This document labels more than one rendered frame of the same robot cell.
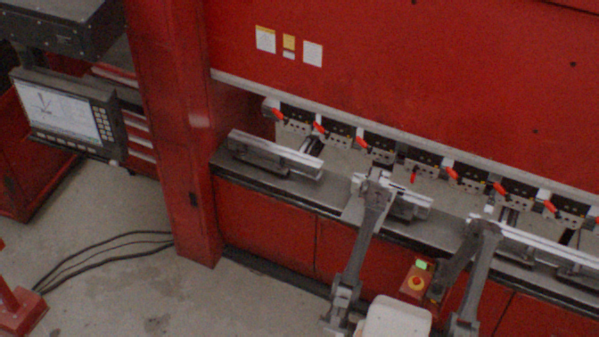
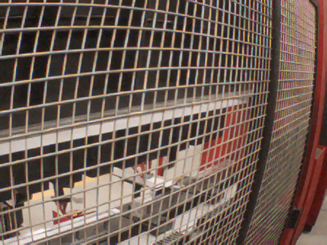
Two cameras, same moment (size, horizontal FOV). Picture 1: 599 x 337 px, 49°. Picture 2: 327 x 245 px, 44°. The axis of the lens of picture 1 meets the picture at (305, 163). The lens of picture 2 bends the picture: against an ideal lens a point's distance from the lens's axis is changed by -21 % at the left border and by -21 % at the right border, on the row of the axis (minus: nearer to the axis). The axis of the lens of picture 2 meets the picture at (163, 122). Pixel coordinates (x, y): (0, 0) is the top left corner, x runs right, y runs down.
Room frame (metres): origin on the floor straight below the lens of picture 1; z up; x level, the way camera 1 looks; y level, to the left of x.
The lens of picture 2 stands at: (2.16, -2.56, 1.76)
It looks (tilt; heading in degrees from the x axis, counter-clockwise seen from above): 12 degrees down; 96
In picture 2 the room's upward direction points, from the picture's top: 7 degrees clockwise
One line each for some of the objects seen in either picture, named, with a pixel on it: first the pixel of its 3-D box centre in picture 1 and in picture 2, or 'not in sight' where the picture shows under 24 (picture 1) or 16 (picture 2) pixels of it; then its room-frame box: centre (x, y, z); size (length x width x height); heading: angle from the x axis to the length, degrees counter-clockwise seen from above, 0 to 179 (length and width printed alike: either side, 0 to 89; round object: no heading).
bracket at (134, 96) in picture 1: (106, 106); not in sight; (2.22, 0.95, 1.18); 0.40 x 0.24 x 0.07; 67
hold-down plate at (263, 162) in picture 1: (260, 163); not in sight; (2.14, 0.22, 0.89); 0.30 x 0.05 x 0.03; 67
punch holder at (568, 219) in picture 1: (567, 205); (63, 159); (1.65, -1.06, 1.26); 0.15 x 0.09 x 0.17; 67
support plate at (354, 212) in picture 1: (368, 204); (140, 177); (1.82, -0.29, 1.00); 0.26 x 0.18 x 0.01; 157
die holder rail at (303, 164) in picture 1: (274, 154); (213, 175); (2.18, 0.15, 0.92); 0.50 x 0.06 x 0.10; 67
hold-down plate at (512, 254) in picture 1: (500, 250); not in sight; (1.67, -0.89, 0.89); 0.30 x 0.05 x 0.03; 67
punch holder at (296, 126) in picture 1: (298, 114); (213, 121); (2.13, 0.04, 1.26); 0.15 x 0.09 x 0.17; 67
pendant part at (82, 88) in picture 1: (76, 110); not in sight; (1.94, 0.96, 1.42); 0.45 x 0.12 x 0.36; 71
